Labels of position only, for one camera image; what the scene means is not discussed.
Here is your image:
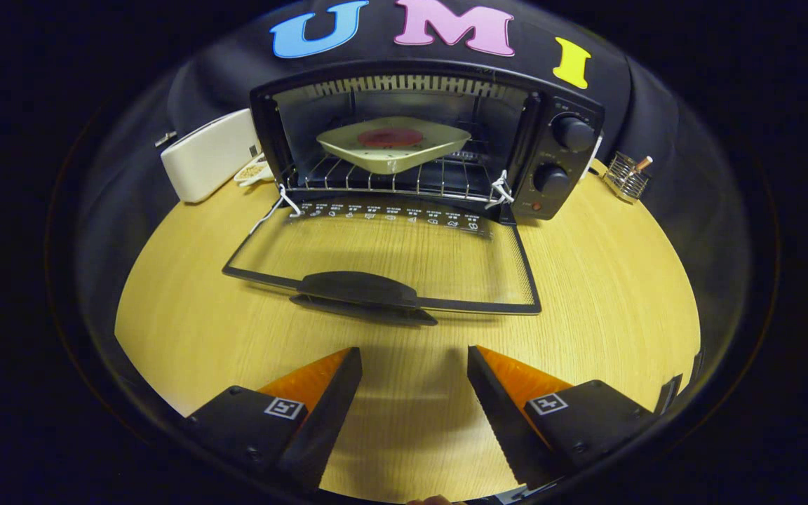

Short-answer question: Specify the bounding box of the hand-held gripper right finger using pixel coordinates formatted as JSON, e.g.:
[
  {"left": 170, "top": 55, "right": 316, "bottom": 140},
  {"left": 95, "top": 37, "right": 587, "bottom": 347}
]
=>
[{"left": 466, "top": 344, "right": 657, "bottom": 492}]

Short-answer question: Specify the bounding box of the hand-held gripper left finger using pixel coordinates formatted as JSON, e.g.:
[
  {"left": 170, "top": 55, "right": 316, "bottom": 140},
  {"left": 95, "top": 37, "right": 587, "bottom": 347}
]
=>
[{"left": 183, "top": 346, "right": 364, "bottom": 492}]

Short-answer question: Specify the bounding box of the cream square plate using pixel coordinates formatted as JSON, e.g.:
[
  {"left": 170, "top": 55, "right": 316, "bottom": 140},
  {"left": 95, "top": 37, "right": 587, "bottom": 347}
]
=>
[{"left": 316, "top": 116, "right": 473, "bottom": 175}]

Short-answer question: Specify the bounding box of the black toaster oven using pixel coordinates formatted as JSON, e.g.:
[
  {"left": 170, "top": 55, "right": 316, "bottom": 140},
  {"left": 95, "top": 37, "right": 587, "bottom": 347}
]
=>
[{"left": 222, "top": 60, "right": 605, "bottom": 327}]

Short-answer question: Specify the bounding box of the pink ham slice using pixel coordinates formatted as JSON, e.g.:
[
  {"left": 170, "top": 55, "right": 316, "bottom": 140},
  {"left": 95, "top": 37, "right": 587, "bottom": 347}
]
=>
[{"left": 357, "top": 128, "right": 424, "bottom": 149}]

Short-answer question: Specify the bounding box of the white pop-up toaster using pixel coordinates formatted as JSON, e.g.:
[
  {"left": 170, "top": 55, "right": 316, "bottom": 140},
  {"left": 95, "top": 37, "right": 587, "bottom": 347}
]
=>
[{"left": 160, "top": 107, "right": 264, "bottom": 204}]

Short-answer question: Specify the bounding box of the black rectangular block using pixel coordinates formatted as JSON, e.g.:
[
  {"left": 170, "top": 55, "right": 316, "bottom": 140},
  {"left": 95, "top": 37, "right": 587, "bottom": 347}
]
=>
[{"left": 655, "top": 374, "right": 685, "bottom": 415}]

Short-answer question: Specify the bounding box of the small patterned dish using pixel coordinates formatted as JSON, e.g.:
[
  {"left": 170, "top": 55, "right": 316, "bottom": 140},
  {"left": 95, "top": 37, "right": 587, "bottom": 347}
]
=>
[{"left": 234, "top": 156, "right": 271, "bottom": 187}]

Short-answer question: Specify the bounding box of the metal wire basket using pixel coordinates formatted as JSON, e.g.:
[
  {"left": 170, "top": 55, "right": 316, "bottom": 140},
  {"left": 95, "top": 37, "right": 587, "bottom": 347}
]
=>
[{"left": 602, "top": 151, "right": 652, "bottom": 204}]

